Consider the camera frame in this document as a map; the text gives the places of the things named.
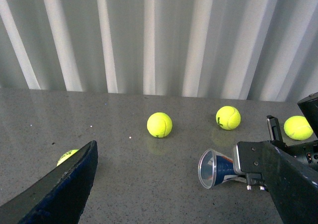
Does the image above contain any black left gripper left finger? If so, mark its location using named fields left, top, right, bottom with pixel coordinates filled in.
left=0, top=141, right=98, bottom=224

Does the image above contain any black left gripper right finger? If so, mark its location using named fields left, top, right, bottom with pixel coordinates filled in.
left=261, top=142, right=318, bottom=224

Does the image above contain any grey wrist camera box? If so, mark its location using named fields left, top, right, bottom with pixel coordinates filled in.
left=233, top=142, right=268, bottom=191

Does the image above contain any yellow tennis ball leftmost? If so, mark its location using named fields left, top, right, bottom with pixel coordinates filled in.
left=56, top=149, right=78, bottom=166

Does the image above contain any yellow tennis ball far left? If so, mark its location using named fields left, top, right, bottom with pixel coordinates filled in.
left=147, top=112, right=173, bottom=138

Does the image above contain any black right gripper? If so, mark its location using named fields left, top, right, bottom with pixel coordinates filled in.
left=267, top=115, right=318, bottom=171

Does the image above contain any yellow tennis ball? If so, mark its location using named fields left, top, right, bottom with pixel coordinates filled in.
left=147, top=112, right=173, bottom=138
left=56, top=149, right=78, bottom=166
left=216, top=106, right=241, bottom=130
left=284, top=116, right=314, bottom=141

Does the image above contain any yellow tennis ball middle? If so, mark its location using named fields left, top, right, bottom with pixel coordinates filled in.
left=216, top=106, right=241, bottom=130

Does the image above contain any clear blue tennis ball can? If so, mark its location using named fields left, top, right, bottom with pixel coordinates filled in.
left=198, top=149, right=246, bottom=189

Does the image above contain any yellow tennis ball near right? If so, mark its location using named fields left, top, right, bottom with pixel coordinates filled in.
left=284, top=116, right=314, bottom=141

